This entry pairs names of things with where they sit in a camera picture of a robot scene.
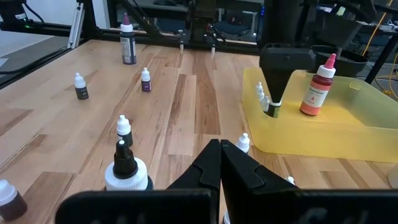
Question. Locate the large black food colouring bottle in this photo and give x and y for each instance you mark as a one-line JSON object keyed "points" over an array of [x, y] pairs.
{"points": [[126, 174]]}

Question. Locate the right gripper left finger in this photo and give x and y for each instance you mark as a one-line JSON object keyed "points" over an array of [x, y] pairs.
{"points": [[205, 174]]}

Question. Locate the blue office chair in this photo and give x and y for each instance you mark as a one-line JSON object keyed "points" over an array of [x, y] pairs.
{"points": [[231, 28]]}

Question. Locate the white peg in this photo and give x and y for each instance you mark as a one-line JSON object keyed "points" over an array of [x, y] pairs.
{"points": [[181, 43], [213, 49]]}

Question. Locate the large pink food colouring bottle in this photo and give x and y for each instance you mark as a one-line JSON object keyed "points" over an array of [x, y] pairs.
{"points": [[317, 90]]}

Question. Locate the large purple food colouring bottle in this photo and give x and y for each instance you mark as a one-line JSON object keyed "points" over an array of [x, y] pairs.
{"points": [[128, 46]]}

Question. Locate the silver aluminium profile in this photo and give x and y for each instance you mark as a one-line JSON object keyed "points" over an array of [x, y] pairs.
{"points": [[76, 26]]}

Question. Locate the black device with green light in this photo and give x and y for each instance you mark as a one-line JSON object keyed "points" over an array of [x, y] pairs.
{"points": [[12, 12]]}

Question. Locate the small purple dropper bottle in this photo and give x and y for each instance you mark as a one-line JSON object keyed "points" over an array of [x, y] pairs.
{"points": [[146, 81]]}

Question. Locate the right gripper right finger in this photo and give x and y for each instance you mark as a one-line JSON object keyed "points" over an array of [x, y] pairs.
{"points": [[242, 174]]}

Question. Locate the yellow translucent plastic bin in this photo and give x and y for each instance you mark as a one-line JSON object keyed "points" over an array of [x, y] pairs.
{"points": [[311, 140]]}

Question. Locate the small green-label dropper bottle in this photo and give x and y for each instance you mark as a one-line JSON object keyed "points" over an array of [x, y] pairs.
{"points": [[124, 129]]}

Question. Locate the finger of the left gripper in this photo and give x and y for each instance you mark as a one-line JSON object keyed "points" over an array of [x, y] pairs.
{"points": [[272, 82], [282, 82]]}

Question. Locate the black aluminium table frame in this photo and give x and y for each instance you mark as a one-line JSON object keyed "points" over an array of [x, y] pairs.
{"points": [[155, 38]]}

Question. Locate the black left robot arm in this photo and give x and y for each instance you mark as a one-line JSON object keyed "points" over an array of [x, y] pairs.
{"points": [[202, 21]]}

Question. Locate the black plant pot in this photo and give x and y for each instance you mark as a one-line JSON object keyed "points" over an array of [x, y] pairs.
{"points": [[351, 63]]}

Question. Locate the small red dropper bottle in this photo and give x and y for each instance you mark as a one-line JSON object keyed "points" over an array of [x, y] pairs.
{"points": [[9, 200]]}

